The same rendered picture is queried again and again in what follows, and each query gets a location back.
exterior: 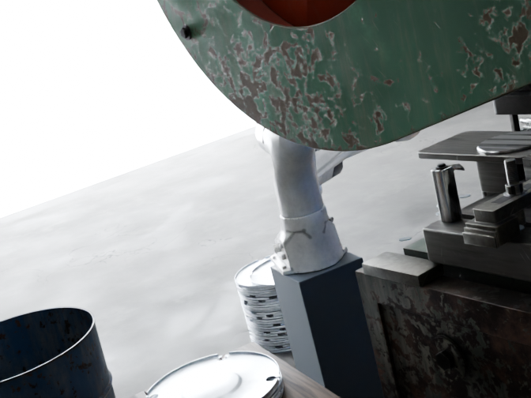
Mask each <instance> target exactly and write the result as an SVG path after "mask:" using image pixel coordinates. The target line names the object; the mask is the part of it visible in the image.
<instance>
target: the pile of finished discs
mask: <svg viewBox="0 0 531 398"><path fill-rule="evenodd" d="M221 358H222V355H220V356H218V354H215V355H210V356H206V357H204V358H201V359H197V360H194V361H192V362H188V363H187V364H185V365H183V366H181V367H179V368H177V369H175V370H173V371H171V372H170V373H168V374H166V375H165V376H163V377H162V378H161V379H160V380H159V381H157V382H156V383H155V384H154V385H153V386H152V387H151V388H150V389H149V391H148V392H147V398H281V397H282V395H283V391H284V384H283V381H282V376H281V372H280V369H279V366H278V364H277V362H276V361H275V360H274V359H273V358H271V357H269V356H268V355H264V354H262V353H258V352H254V351H230V352H229V355H225V358H226V359H222V360H220V361H219V359H221Z"/></svg>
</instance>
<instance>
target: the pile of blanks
mask: <svg viewBox="0 0 531 398"><path fill-rule="evenodd" d="M235 284H236V286H237V289H238V293H239V297H240V300H241V305H242V308H243V312H244V314H245V318H246V321H247V325H248V330H249V333H250V338H251V342H255V343H256V344H258V345H259V346H261V347H263V348H264V349H266V350H267V351H269V352H270V353H285V352H291V351H292V349H291V346H290V343H289V340H288V334H287V331H286V328H285V324H284V318H283V316H282V312H281V307H280V303H279V300H278V297H277V292H276V288H275V287H260V288H250V287H242V286H239V285H238V284H237V283H236V282H235Z"/></svg>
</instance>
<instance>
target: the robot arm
mask: <svg viewBox="0 0 531 398"><path fill-rule="evenodd" d="M419 132H420V131H418V132H416V133H413V134H411V135H408V136H407V137H403V138H402V139H399V140H397V141H395V142H402V141H409V140H411V139H413V138H414V137H415V136H416V135H418V133H419ZM255 136H256V138H257V140H258V143H259V146H260V147H261V148H262V149H263V150H264V151H266V152H267V153H269V154H270V156H271V160H272V163H273V169H274V184H273V186H274V189H275V193H276V197H277V203H278V206H279V209H280V213H281V214H280V221H281V230H280V231H279V233H278V235H277V237H276V238H275V244H274V245H273V250H274V252H275V254H274V255H272V256H271V257H270V260H271V261H272V262H273V263H274V264H275V265H276V267H277V268H278V269H279V271H280V272H281V274H282V275H289V274H294V273H308V272H315V271H319V270H323V269H324V268H328V267H330V266H332V265H335V264H336V263H337V262H339V260H340V259H342V257H343V255H344V253H345V252H346V251H347V250H348V249H347V246H342V245H341V241H340V239H339V236H338V233H337V229H336V227H335V224H334V223H333V217H332V216H331V217H329V216H328V213H327V210H326V205H324V203H323V199H322V184H323V183H325V182H327V181H329V180H330V179H332V178H333V177H335V176H337V175H339V174H340V173H341V171H342V169H343V161H344V160H346V159H347V158H349V157H352V156H354V155H357V154H359V153H361V152H364V151H367V150H368V149H364V150H359V151H350V152H335V151H326V150H321V149H316V148H310V147H307V146H304V145H299V144H297V143H295V142H292V141H289V140H286V139H284V138H283V137H280V136H278V135H276V134H275V133H272V132H270V131H269V130H267V129H265V128H264V127H262V126H260V125H259V124H257V126H256V130H255Z"/></svg>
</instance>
